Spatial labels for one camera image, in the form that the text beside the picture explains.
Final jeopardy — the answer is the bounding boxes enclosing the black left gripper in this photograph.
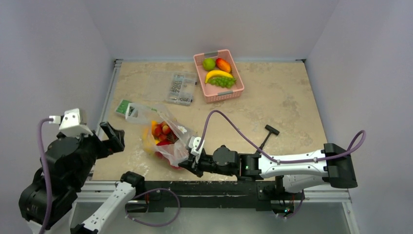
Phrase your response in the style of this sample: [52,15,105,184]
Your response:
[70,119,125,186]

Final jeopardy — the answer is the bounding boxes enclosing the clear plastic bag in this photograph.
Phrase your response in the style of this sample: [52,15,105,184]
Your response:
[125,102,197,169]

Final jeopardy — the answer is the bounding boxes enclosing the red fake apple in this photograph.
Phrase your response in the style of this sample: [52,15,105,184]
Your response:
[156,139,174,146]

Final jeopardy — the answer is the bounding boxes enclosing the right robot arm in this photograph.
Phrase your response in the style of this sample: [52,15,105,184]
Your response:
[178,143,358,198]

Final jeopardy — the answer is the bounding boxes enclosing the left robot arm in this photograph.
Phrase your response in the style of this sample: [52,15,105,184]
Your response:
[19,122,145,234]

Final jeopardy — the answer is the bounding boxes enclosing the yellow fake lemon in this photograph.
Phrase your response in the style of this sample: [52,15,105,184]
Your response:
[142,135,160,154]

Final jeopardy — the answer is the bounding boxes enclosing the green fake grapes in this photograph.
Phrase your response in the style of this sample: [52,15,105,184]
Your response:
[207,77,236,89]

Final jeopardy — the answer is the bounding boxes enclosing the yellow fake banana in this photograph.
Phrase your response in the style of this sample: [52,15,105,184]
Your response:
[205,70,234,84]

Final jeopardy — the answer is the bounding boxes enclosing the red orange fake mango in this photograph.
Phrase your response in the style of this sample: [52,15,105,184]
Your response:
[215,58,232,73]

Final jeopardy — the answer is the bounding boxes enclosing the green fake lime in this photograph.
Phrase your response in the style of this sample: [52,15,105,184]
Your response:
[202,58,216,71]

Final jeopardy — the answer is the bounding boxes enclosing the green label small box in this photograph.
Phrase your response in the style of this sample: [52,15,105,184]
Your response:
[115,99,133,117]

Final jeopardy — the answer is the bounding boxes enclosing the pink plastic basket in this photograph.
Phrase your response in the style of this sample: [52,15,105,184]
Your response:
[193,49,244,103]

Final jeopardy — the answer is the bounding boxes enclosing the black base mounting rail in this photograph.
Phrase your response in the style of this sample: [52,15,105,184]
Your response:
[126,181,305,214]

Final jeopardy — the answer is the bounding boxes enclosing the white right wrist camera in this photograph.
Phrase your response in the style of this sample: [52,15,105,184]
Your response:
[186,136,204,156]

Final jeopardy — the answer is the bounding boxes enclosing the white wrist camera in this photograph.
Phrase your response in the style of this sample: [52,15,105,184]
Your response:
[186,136,204,156]
[48,108,93,137]

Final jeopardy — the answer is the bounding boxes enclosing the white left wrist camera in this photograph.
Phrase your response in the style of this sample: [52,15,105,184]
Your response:
[48,108,93,137]

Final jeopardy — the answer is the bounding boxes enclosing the black T-handle tool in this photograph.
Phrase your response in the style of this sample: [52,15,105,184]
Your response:
[259,125,280,150]

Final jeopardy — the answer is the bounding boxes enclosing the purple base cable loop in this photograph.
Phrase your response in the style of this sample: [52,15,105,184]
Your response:
[125,188,181,228]

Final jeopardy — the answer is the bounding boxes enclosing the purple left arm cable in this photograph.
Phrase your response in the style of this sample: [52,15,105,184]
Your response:
[38,117,62,234]

